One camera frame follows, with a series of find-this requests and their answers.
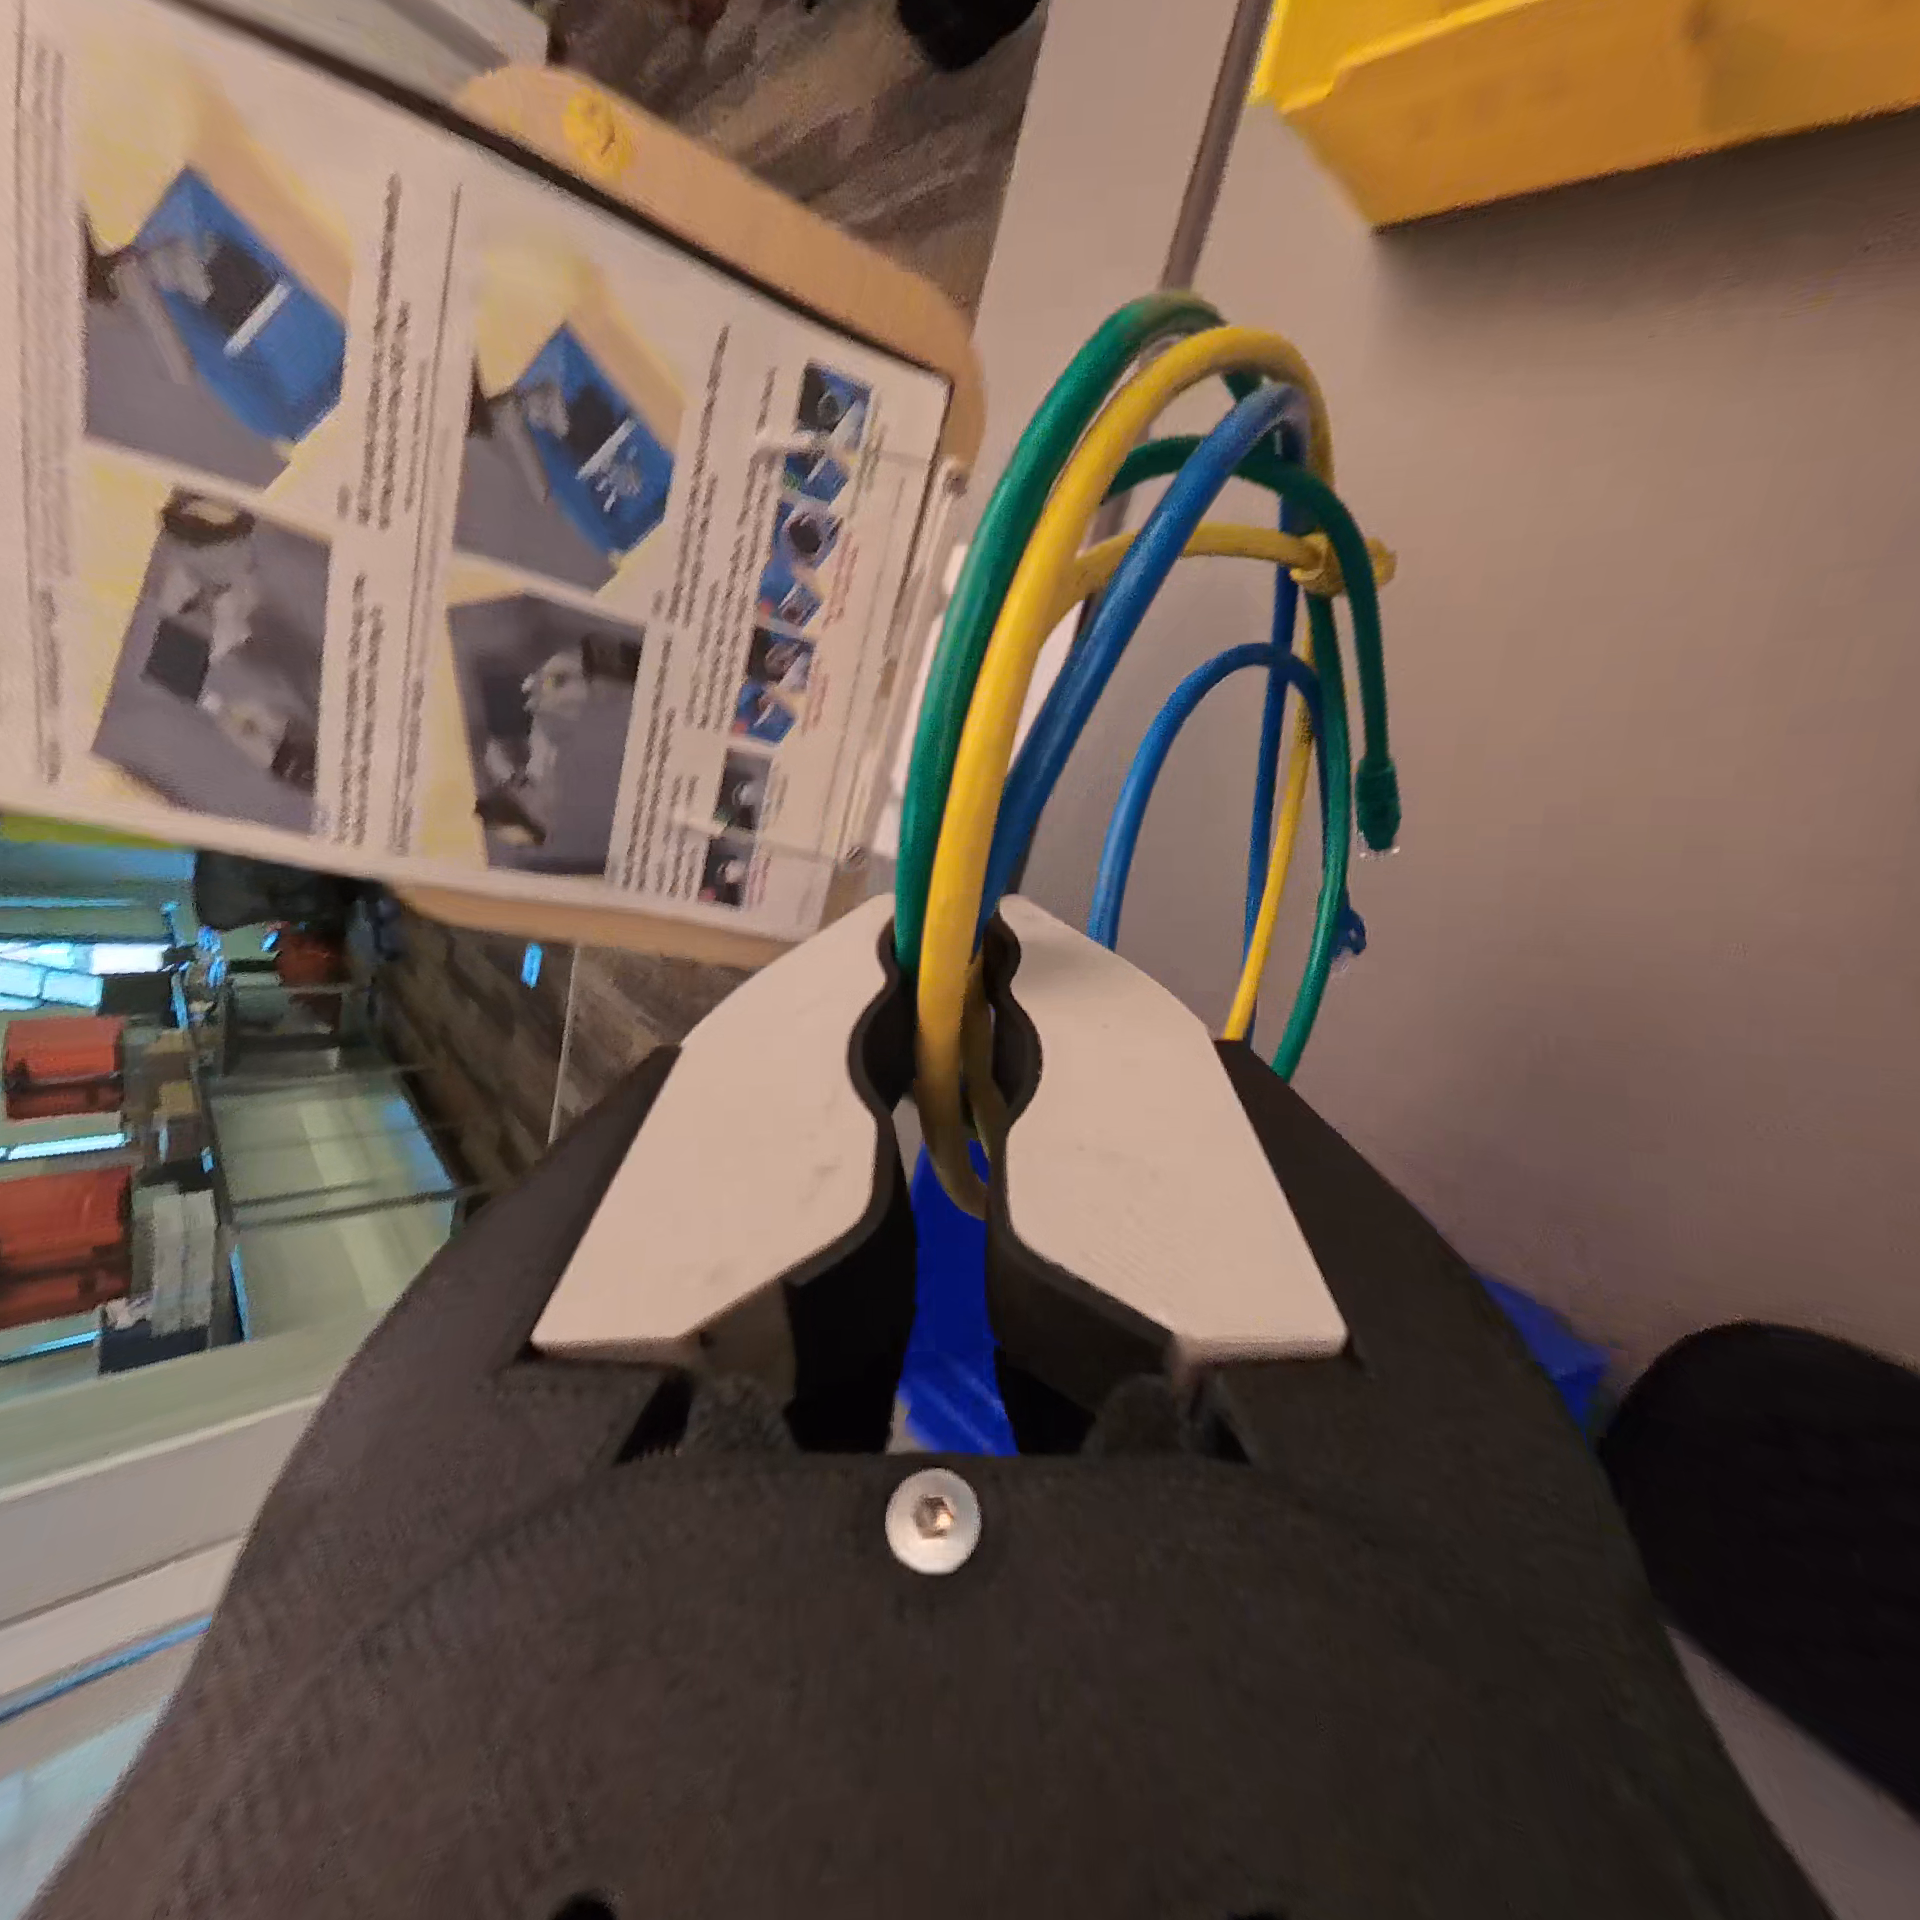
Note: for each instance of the yellow plastic bin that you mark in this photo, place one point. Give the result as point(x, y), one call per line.
point(1576, 89)

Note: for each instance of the blue plastic bin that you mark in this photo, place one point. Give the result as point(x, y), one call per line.
point(945, 1320)

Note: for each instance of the red storage case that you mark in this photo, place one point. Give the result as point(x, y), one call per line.
point(59, 1243)
point(59, 1067)

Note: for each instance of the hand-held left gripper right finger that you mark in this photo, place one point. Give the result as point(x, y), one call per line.
point(1154, 1185)

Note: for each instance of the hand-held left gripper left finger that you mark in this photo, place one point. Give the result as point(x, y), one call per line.
point(720, 1185)

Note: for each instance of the printed instruction sheet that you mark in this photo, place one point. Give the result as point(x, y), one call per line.
point(389, 495)

